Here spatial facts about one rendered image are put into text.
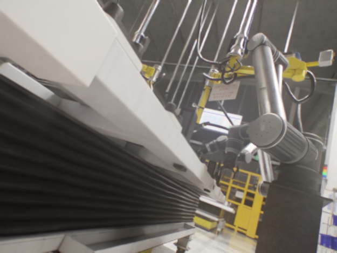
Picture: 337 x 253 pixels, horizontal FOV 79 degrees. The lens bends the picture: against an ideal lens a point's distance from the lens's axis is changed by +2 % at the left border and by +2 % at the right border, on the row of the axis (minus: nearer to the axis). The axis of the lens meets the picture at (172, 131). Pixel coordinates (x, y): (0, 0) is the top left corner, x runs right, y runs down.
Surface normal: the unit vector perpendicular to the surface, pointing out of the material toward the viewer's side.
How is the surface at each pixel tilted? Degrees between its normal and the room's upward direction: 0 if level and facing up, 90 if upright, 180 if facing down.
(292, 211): 90
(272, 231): 90
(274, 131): 92
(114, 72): 90
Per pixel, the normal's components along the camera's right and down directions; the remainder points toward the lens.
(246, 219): -0.29, -0.38
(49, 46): 0.89, 0.22
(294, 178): -0.47, -0.42
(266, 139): -0.79, -0.36
